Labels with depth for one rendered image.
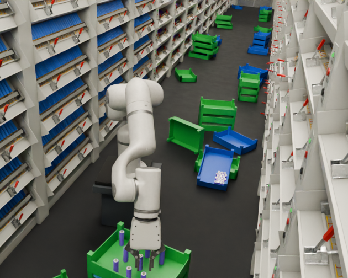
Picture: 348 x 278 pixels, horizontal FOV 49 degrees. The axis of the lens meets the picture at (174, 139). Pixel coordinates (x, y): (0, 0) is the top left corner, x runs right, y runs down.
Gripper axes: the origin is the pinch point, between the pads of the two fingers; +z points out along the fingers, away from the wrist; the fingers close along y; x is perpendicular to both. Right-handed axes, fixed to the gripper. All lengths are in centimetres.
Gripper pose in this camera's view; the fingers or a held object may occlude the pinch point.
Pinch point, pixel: (144, 263)
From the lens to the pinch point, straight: 131.7
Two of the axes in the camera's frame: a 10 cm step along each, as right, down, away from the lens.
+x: 0.8, 0.4, -10.0
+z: -0.4, 10.0, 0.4
